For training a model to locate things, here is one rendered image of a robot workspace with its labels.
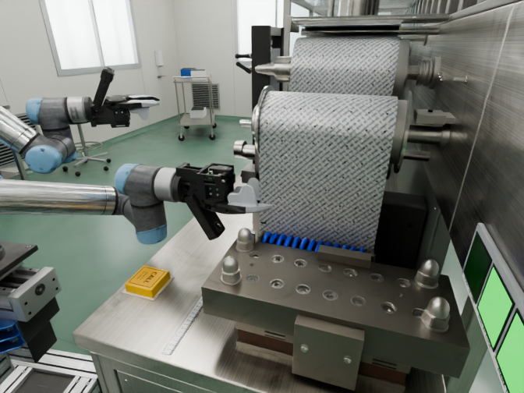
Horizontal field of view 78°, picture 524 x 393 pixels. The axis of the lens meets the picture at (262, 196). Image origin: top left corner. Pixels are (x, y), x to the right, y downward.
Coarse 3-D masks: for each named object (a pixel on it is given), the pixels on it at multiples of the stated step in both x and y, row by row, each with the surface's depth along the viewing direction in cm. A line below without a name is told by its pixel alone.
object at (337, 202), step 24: (264, 168) 64; (288, 168) 62; (312, 168) 61; (336, 168) 59; (360, 168) 58; (384, 168) 57; (264, 192) 66; (288, 192) 64; (312, 192) 63; (336, 192) 61; (360, 192) 60; (264, 216) 68; (288, 216) 67; (312, 216) 65; (336, 216) 63; (360, 216) 62; (336, 240) 65; (360, 240) 64
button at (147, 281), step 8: (136, 272) 74; (144, 272) 74; (152, 272) 74; (160, 272) 74; (168, 272) 75; (128, 280) 72; (136, 280) 72; (144, 280) 72; (152, 280) 72; (160, 280) 72; (128, 288) 71; (136, 288) 70; (144, 288) 70; (152, 288) 70; (160, 288) 72; (152, 296) 70
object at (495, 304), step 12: (492, 276) 30; (492, 288) 30; (504, 288) 28; (480, 300) 32; (492, 300) 30; (504, 300) 27; (480, 312) 32; (492, 312) 29; (504, 312) 27; (492, 324) 29; (492, 336) 29
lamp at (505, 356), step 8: (520, 320) 24; (512, 328) 25; (520, 328) 24; (512, 336) 25; (520, 336) 24; (504, 344) 26; (512, 344) 25; (520, 344) 24; (504, 352) 26; (512, 352) 25; (520, 352) 24; (504, 360) 26; (512, 360) 25; (520, 360) 24; (504, 368) 26; (512, 368) 25; (520, 368) 24; (504, 376) 26; (512, 376) 24; (520, 376) 23; (512, 384) 24; (520, 384) 23; (512, 392) 24; (520, 392) 23
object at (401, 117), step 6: (402, 102) 56; (402, 108) 55; (402, 114) 54; (396, 120) 54; (402, 120) 54; (396, 126) 54; (402, 126) 54; (396, 132) 54; (402, 132) 54; (396, 138) 55; (402, 138) 54; (396, 144) 55; (396, 150) 56; (390, 156) 57; (396, 156) 57; (390, 162) 59; (396, 162) 58
